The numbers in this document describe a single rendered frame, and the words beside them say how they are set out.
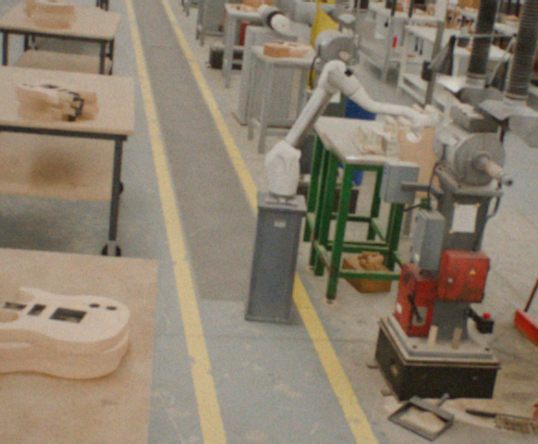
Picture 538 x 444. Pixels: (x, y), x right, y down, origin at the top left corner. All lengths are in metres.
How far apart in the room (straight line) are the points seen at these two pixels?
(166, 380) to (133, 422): 2.15
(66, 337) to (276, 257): 2.74
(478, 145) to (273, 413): 1.60
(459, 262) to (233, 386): 1.27
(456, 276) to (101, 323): 2.25
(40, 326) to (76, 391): 0.23
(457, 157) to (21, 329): 2.47
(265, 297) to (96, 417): 2.93
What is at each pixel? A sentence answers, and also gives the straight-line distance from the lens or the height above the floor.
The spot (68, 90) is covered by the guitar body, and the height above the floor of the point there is 1.08.
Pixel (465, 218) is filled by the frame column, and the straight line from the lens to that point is 4.99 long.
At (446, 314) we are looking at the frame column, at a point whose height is 0.44.
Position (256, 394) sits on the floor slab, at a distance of 5.02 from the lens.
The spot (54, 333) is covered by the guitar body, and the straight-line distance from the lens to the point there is 3.10.
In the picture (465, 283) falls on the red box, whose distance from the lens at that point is 4.98.
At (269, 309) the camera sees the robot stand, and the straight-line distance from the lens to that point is 5.78.
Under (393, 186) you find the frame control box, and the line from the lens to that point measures 5.12.
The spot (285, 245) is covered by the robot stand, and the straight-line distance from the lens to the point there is 5.64.
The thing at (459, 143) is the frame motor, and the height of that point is 1.32.
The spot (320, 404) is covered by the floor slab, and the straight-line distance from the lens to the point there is 5.01.
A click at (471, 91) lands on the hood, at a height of 1.51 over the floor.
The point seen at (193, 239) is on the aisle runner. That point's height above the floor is 0.00.
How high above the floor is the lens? 2.38
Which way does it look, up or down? 19 degrees down
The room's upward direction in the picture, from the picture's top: 7 degrees clockwise
